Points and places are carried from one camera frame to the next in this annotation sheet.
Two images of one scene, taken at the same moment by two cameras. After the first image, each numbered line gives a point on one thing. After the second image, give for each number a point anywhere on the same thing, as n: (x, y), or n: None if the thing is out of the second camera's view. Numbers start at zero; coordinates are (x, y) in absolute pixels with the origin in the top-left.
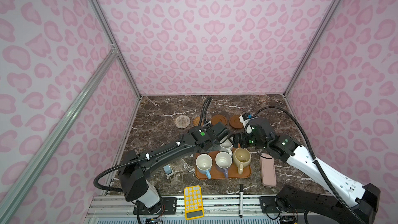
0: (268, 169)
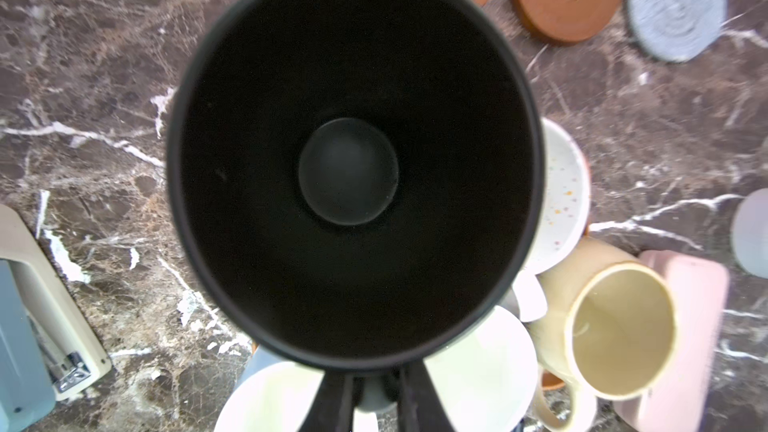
0: (679, 402)
